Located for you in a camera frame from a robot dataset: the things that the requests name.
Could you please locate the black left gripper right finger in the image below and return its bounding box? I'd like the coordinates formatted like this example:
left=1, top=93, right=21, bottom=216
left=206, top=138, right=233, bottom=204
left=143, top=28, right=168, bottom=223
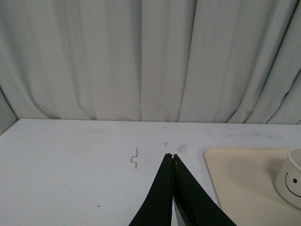
left=173, top=154, right=235, bottom=226

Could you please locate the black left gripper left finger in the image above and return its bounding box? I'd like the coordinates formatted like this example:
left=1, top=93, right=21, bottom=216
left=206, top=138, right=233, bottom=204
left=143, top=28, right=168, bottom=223
left=130, top=153, right=174, bottom=226

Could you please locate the white smiley mug black handle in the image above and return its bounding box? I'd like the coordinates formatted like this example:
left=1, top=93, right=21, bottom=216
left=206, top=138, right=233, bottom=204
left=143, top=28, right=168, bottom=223
left=275, top=147, right=301, bottom=209

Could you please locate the beige square plate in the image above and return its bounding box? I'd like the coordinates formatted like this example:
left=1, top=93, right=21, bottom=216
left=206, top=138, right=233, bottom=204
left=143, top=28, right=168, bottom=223
left=204, top=147, right=301, bottom=226

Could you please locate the white pleated curtain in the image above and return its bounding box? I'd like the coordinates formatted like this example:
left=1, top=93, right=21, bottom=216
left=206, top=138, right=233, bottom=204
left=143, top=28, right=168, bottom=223
left=0, top=0, right=301, bottom=132

